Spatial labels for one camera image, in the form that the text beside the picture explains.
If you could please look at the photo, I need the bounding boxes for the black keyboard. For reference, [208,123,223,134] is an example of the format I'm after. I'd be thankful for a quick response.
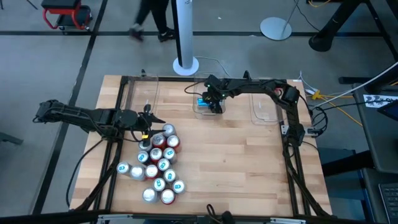
[378,182,398,224]

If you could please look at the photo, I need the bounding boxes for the dark tablet screen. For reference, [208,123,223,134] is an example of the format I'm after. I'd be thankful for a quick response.
[385,99,398,122]

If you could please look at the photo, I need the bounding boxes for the white sheet black print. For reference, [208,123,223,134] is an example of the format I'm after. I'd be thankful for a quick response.
[363,94,398,109]

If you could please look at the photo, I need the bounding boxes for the tall pole with round base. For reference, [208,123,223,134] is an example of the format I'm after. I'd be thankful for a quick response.
[172,0,200,77]

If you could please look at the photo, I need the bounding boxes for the white pink soda can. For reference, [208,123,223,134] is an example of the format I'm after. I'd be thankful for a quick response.
[161,123,177,138]

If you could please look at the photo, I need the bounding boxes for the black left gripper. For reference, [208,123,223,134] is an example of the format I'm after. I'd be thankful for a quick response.
[136,111,167,136]

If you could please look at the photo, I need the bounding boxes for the yellow floor cable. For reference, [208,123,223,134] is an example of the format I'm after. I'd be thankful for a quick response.
[310,89,364,128]

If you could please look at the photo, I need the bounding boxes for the silver topped soda can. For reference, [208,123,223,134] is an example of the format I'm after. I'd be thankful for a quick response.
[142,187,159,204]
[129,164,146,182]

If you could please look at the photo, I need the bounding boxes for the grey floor bracket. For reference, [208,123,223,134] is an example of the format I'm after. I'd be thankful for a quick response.
[0,132,24,146]

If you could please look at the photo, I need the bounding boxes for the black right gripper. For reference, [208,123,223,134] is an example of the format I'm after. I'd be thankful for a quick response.
[203,89,226,114]

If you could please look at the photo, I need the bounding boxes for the white cable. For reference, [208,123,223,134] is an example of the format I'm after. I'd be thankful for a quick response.
[310,61,398,110]

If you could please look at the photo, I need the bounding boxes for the clear plastic bin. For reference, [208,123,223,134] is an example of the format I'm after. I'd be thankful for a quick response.
[249,77,282,126]
[192,73,227,121]
[123,73,160,118]

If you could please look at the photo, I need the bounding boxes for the black side desk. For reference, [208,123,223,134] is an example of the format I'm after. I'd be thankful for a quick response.
[353,82,398,175]

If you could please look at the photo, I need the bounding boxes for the black metal table frame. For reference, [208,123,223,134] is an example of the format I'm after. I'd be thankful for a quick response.
[74,74,333,218]

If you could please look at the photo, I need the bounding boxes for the black crossbeam silver brackets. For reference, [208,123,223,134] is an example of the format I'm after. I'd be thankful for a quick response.
[0,210,398,224]

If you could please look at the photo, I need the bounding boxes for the black desk frame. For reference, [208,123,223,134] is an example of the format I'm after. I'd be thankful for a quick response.
[308,0,398,62]

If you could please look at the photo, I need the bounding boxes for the grey round floor stand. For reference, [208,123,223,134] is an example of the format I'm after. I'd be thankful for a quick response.
[259,0,301,42]

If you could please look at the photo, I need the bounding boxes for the black floor cable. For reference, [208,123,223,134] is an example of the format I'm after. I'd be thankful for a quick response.
[65,138,106,208]

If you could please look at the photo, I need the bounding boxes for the person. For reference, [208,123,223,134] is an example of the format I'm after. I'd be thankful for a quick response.
[128,0,177,43]

